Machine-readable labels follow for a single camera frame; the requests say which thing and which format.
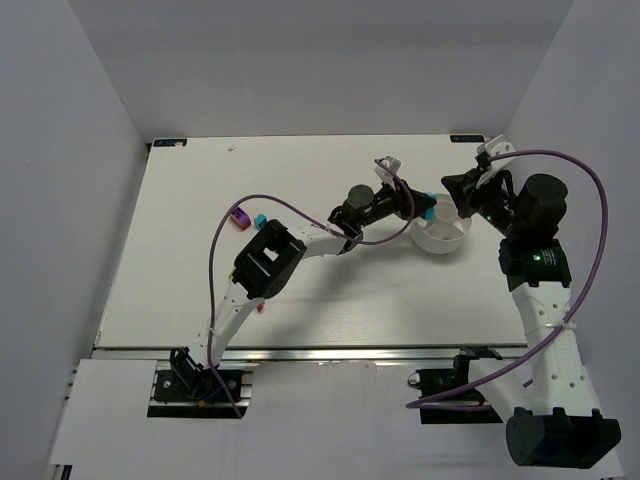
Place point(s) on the white round divided container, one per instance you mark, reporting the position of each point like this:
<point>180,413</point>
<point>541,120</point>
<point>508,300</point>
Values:
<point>440,230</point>

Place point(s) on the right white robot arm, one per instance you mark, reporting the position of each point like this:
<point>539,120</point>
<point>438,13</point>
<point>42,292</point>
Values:
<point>556,421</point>

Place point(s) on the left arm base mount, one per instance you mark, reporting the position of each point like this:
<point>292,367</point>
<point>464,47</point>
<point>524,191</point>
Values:
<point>187,390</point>

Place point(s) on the large cyan lego brick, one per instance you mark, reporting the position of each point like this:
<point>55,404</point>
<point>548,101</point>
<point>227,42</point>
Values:
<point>429,212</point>

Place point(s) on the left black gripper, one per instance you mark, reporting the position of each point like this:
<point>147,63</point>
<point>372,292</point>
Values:
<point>406,198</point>

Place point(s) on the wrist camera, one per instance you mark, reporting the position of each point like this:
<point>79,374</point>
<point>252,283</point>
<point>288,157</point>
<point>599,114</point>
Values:
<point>494,147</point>
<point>386,169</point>

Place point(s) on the left blue table label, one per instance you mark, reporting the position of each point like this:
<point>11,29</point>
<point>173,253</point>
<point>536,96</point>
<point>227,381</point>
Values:
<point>169,142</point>

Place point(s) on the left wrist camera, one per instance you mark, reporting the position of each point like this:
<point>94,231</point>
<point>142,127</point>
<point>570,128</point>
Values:
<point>386,169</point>

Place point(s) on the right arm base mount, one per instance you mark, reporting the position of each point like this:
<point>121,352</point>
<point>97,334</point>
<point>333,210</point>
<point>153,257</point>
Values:
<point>436,380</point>

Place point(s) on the blue table label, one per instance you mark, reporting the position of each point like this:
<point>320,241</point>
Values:
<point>467,138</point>
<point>169,142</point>

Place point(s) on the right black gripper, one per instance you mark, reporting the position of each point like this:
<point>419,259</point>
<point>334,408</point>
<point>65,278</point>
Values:
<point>473,189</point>

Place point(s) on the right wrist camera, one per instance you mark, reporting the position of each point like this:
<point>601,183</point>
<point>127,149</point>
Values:
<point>494,147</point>

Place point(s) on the right blue table label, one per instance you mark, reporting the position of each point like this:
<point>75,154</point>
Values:
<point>467,138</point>

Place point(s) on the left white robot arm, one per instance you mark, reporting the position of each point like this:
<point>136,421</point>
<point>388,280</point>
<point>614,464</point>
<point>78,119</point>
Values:
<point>264,266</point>

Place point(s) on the purple and pink lego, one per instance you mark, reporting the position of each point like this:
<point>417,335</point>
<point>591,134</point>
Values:
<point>240,218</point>

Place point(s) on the small cyan lego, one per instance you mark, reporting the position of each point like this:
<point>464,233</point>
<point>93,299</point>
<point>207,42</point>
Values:
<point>260,221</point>

